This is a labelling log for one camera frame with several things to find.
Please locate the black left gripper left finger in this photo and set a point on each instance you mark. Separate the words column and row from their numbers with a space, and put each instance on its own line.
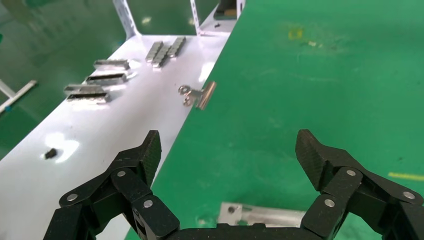
column 129, row 185

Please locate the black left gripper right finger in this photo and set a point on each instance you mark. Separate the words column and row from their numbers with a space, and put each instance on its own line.
column 344, row 185

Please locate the small black block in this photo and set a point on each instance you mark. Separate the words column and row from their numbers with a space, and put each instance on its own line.
column 50, row 153

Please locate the light grey slotted metal part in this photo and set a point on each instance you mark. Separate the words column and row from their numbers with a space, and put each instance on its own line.
column 106, row 78
column 88, row 97
column 112, row 64
column 84, row 88

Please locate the green table cloth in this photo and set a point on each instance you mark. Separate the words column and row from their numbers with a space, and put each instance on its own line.
column 265, row 99

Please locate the silver binder clip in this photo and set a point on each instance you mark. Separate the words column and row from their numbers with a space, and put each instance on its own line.
column 205, row 96

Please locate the dark grey segmented metal part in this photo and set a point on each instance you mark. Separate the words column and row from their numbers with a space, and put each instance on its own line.
column 176, row 46
column 161, row 57
column 154, row 51

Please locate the small white scrap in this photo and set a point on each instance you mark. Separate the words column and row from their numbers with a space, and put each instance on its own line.
column 312, row 43

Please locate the white perforated shelf upright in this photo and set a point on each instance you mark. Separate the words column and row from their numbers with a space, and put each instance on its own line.
column 126, row 18
column 195, row 16

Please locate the silver metal bracket plate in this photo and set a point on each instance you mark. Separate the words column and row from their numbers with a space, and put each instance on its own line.
column 258, row 215

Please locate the white frame bar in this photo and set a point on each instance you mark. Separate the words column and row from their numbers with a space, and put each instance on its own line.
column 20, row 94

